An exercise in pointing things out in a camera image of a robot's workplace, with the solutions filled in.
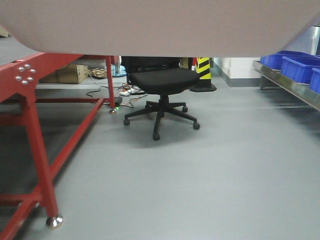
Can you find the blue bin far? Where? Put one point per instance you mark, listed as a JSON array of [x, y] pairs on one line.
[[275, 61]]

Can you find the cardboard box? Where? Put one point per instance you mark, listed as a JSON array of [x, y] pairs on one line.
[[68, 74]]

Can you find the blue bin middle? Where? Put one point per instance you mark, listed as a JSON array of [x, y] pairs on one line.
[[299, 68]]

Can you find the yellow black striped post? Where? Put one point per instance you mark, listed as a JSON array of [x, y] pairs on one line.
[[203, 68]]

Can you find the white power strip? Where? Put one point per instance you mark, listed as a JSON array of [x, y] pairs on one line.
[[129, 92]]

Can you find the blue bin near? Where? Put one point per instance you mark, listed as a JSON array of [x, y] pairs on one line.
[[315, 80]]

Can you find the red metal table frame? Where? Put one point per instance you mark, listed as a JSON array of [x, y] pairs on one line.
[[20, 77]]

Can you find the black swivel office chair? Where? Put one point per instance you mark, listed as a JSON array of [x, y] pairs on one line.
[[161, 76]]

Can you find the white lidded storage bin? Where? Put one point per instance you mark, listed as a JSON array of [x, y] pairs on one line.
[[160, 28]]

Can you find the blue bin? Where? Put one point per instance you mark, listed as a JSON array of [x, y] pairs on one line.
[[299, 68], [315, 80], [275, 61]]

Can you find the stainless steel shelf rack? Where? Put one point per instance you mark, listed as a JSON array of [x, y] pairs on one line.
[[298, 90]]

